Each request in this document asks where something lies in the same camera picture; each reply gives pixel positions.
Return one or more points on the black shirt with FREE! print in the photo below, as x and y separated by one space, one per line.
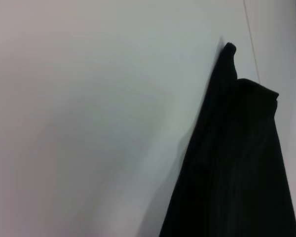
236 172

